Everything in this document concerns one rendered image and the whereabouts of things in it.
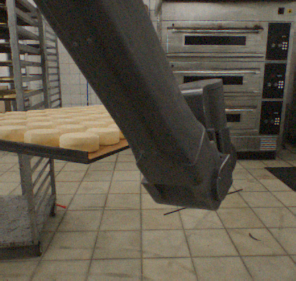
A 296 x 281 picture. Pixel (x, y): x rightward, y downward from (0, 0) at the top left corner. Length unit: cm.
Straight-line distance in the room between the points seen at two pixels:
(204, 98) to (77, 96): 409
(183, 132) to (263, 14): 337
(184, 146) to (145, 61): 8
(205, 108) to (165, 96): 11
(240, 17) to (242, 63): 50
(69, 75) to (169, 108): 418
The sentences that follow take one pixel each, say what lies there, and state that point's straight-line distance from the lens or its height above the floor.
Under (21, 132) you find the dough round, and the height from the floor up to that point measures 101.
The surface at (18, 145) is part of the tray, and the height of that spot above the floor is 101.
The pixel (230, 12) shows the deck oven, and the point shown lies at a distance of 346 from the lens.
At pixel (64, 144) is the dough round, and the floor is 101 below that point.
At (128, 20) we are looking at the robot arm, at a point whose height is 113.
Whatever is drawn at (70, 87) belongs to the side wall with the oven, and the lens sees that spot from 439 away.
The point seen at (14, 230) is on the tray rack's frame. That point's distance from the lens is 197.
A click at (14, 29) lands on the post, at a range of 157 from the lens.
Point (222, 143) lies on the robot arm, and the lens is 35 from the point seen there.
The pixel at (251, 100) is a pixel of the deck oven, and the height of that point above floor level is 75.
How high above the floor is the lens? 110
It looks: 13 degrees down
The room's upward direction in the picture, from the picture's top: straight up
